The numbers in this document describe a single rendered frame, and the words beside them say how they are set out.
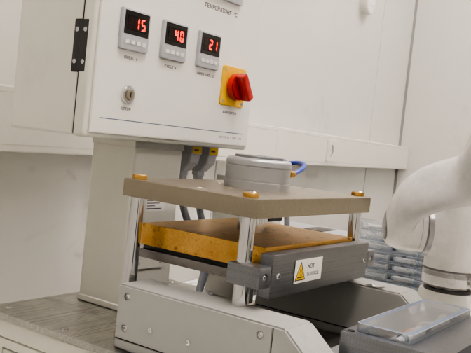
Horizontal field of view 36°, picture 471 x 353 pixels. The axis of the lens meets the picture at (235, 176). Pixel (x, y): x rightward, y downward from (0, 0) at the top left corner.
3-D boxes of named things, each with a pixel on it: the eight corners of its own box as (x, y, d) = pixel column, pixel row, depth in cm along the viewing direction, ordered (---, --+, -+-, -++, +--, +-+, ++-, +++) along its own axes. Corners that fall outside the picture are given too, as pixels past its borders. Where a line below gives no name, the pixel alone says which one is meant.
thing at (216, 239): (138, 256, 83) (146, 174, 83) (244, 244, 102) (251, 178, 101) (263, 286, 74) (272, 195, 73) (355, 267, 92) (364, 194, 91)
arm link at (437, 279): (486, 272, 117) (483, 290, 117) (433, 261, 122) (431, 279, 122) (469, 277, 110) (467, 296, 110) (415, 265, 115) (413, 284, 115)
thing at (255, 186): (77, 247, 84) (87, 137, 84) (228, 234, 110) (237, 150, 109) (247, 290, 71) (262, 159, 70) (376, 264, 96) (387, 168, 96)
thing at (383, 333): (408, 360, 66) (411, 336, 66) (353, 344, 69) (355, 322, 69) (469, 328, 81) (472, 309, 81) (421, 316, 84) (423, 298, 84)
